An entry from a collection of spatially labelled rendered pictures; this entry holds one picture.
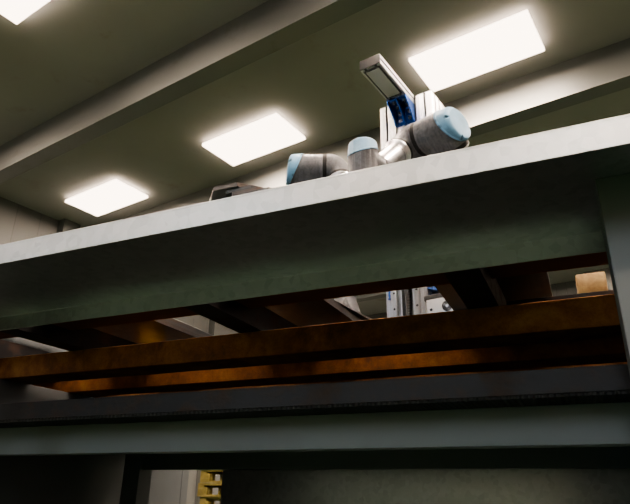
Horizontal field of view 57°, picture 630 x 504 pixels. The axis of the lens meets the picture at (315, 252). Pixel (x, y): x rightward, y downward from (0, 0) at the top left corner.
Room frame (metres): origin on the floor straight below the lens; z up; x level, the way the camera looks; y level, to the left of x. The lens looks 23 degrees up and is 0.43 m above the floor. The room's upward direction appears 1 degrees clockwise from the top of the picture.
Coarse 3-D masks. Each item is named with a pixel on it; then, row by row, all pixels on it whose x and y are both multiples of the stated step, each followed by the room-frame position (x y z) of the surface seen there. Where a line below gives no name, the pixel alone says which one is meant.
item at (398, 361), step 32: (448, 352) 1.17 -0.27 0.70; (480, 352) 1.14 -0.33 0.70; (512, 352) 1.12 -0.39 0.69; (544, 352) 1.10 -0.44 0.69; (576, 352) 1.07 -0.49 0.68; (608, 352) 1.05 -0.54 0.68; (32, 384) 1.64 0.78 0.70; (64, 384) 1.59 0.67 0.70; (96, 384) 1.55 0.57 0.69; (128, 384) 1.50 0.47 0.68; (160, 384) 1.46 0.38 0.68; (192, 384) 1.43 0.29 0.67; (224, 384) 1.43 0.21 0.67; (256, 384) 1.42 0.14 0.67
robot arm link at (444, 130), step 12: (444, 108) 1.46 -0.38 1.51; (420, 120) 1.52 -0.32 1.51; (432, 120) 1.48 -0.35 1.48; (444, 120) 1.45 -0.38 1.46; (456, 120) 1.47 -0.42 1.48; (420, 132) 1.51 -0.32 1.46; (432, 132) 1.49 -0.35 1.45; (444, 132) 1.47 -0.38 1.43; (456, 132) 1.47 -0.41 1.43; (468, 132) 1.50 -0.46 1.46; (420, 144) 1.54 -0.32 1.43; (432, 144) 1.52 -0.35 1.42; (444, 144) 1.51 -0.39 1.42; (456, 144) 1.51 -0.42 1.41; (468, 144) 1.53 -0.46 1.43
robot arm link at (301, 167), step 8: (288, 160) 1.83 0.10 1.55; (296, 160) 1.81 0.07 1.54; (304, 160) 1.81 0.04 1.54; (312, 160) 1.81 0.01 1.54; (320, 160) 1.81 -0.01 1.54; (288, 168) 1.82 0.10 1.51; (296, 168) 1.82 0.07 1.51; (304, 168) 1.82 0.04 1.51; (312, 168) 1.82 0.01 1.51; (320, 168) 1.82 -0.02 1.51; (288, 176) 1.84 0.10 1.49; (296, 176) 1.84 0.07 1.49; (304, 176) 1.84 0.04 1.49; (312, 176) 1.84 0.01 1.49; (320, 176) 1.84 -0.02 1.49; (288, 184) 1.88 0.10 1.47
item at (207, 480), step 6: (204, 474) 6.64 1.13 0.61; (210, 474) 6.61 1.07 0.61; (216, 474) 6.83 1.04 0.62; (222, 474) 6.82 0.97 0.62; (204, 480) 6.63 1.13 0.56; (210, 480) 6.61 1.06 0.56; (198, 486) 6.69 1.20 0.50; (204, 486) 6.64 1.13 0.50; (210, 486) 6.72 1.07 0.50; (216, 486) 6.79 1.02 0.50; (198, 492) 6.68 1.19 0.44; (204, 492) 6.63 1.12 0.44; (210, 492) 6.67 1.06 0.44; (204, 498) 6.66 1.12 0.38; (210, 498) 6.61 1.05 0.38; (216, 498) 6.56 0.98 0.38
